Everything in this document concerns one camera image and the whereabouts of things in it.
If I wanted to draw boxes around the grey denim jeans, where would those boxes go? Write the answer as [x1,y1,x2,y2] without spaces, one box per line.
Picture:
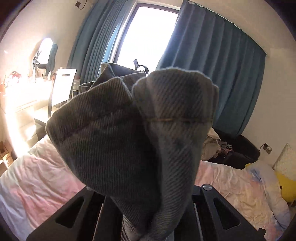
[46,63,219,240]

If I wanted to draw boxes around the pastel tie-dye duvet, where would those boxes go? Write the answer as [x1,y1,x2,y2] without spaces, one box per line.
[1,137,285,240]

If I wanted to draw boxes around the pastel pillow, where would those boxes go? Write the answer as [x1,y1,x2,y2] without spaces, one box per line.
[245,160,290,230]

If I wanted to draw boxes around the black armchair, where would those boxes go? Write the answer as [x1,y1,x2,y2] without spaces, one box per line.
[208,129,260,170]

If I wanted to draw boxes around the cream puffer jacket pile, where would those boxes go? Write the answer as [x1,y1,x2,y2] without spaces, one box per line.
[201,128,221,161]

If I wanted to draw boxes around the yellow plush toy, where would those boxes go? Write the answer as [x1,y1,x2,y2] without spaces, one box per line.
[245,161,295,205]

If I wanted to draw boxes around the white quilted headboard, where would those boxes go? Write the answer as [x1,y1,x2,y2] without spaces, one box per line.
[273,143,296,181]

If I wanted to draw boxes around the cardboard box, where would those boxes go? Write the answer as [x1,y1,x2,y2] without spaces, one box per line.
[0,141,14,169]

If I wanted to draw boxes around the white chair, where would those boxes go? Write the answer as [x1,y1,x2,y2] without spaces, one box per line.
[48,68,76,118]

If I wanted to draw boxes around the white dresser desk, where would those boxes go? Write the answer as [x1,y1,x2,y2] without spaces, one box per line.
[1,78,53,152]

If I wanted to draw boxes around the silver tripod stand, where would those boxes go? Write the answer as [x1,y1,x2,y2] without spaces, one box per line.
[133,59,149,74]

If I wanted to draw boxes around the vanity mirror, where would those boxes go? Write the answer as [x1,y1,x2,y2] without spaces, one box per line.
[32,38,58,78]

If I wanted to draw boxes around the left teal curtain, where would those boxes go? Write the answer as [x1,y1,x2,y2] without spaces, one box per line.
[67,1,134,84]

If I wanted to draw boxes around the teal curtain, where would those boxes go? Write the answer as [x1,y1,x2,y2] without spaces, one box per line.
[157,1,266,135]
[67,1,134,84]

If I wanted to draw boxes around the right teal curtain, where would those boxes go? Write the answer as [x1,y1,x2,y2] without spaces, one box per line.
[157,1,266,135]

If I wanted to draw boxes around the wall power socket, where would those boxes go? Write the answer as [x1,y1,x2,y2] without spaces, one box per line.
[259,143,273,155]

